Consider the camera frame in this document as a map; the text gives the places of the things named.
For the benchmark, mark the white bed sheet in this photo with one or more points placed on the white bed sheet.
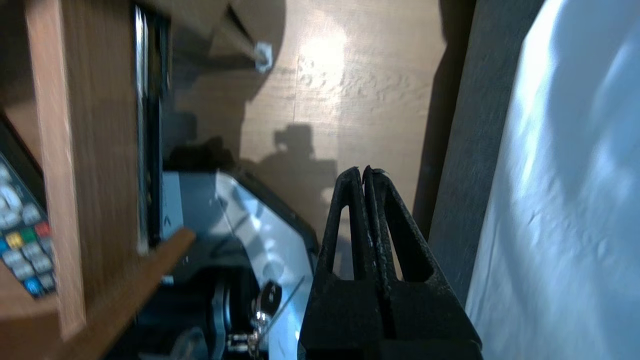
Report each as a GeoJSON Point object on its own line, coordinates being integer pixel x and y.
{"type": "Point", "coordinates": [575, 200]}

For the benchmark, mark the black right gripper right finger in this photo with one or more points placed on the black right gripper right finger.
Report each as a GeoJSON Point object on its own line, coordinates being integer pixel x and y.
{"type": "Point", "coordinates": [430, 315]}

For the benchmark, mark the black TV remote control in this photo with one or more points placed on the black TV remote control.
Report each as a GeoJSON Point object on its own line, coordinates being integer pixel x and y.
{"type": "Point", "coordinates": [25, 240]}

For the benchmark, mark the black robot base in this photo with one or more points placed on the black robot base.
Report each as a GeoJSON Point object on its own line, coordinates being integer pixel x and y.
{"type": "Point", "coordinates": [240, 235]}

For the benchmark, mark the curved wooden table drawer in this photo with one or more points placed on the curved wooden table drawer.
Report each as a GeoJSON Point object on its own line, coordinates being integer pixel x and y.
{"type": "Point", "coordinates": [100, 150]}

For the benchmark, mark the grey upholstered bed frame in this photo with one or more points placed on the grey upholstered bed frame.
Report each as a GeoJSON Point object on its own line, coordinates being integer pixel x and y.
{"type": "Point", "coordinates": [475, 150]}

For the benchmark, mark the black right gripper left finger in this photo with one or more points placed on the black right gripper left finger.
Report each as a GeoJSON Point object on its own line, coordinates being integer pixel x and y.
{"type": "Point", "coordinates": [340, 310]}

